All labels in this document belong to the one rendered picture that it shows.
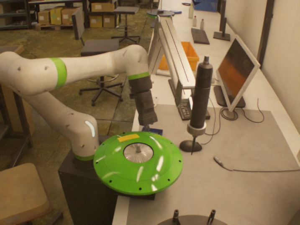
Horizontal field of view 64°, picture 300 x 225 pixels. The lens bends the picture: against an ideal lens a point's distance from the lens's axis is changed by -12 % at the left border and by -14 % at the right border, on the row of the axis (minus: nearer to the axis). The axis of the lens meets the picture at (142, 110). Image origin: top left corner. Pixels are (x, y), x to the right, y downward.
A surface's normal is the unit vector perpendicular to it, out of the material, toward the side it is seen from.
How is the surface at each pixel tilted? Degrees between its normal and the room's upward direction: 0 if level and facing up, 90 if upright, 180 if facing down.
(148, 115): 59
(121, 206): 0
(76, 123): 13
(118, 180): 24
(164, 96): 0
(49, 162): 0
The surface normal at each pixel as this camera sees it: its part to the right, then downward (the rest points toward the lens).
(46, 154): 0.02, -0.83
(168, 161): 0.30, -0.74
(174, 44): 0.06, -0.65
